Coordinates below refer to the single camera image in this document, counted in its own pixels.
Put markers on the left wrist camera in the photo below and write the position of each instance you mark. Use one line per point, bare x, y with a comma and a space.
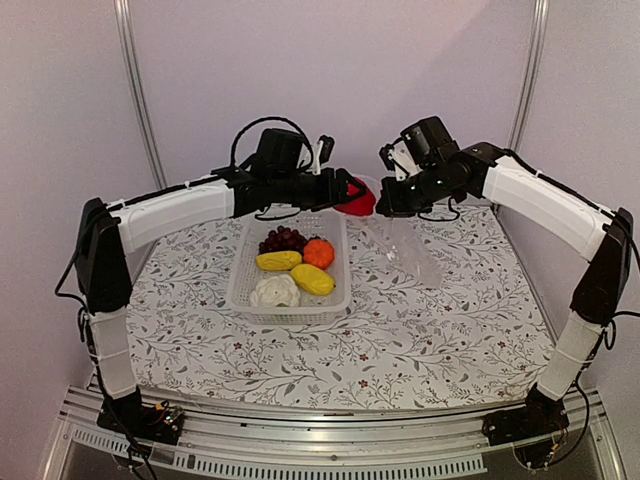
282, 154

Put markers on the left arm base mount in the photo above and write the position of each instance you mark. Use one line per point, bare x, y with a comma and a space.
161, 423

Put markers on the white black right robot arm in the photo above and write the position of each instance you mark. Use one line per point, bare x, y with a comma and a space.
598, 237

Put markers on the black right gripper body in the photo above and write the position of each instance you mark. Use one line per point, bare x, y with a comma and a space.
416, 199

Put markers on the red toy bell pepper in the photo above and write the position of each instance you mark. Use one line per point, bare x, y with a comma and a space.
362, 206

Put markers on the clear zip top bag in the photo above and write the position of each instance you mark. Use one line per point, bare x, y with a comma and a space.
403, 248

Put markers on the floral patterned table mat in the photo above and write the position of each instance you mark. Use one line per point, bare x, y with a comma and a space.
478, 338

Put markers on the dark red grape bunch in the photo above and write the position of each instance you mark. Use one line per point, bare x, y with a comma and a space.
284, 239

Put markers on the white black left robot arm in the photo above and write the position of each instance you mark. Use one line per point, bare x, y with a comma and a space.
109, 232

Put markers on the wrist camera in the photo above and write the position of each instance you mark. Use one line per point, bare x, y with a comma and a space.
424, 145
282, 154

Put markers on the aluminium corner post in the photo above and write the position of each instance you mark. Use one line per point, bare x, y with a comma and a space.
124, 24
531, 72

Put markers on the left aluminium corner post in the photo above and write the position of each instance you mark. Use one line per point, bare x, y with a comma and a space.
124, 24

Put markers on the orange toy pumpkin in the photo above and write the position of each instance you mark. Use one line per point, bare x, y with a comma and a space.
319, 253

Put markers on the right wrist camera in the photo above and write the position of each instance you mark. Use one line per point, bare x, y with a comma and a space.
424, 145

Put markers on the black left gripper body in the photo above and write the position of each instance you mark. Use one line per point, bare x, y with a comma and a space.
314, 197

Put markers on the right aluminium corner post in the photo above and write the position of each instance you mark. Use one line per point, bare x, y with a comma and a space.
531, 72

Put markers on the yellow toy mango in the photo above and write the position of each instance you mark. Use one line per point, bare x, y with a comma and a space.
312, 279

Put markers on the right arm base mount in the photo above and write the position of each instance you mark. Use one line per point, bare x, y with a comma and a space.
534, 422

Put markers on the white toy cauliflower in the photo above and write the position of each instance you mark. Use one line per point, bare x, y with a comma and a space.
275, 291

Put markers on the aluminium front rail frame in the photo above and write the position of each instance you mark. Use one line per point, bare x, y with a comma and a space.
224, 439

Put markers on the white perforated plastic basket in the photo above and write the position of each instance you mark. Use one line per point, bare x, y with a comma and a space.
244, 274

